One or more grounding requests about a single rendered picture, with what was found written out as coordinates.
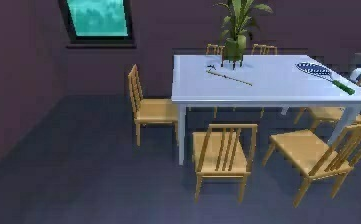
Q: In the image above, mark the wooden slat-back chair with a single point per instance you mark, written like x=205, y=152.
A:
x=308, y=153
x=221, y=156
x=328, y=113
x=151, y=110
x=264, y=50

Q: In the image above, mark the small dark keys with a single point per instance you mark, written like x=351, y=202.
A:
x=210, y=66

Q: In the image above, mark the thin wooden stick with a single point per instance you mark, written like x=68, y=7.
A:
x=228, y=78

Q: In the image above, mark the white dining table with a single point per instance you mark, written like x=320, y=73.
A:
x=271, y=83

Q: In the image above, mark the green potted house plant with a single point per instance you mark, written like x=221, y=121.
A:
x=237, y=30

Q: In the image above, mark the grey and white furniture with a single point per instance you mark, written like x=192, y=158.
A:
x=360, y=65

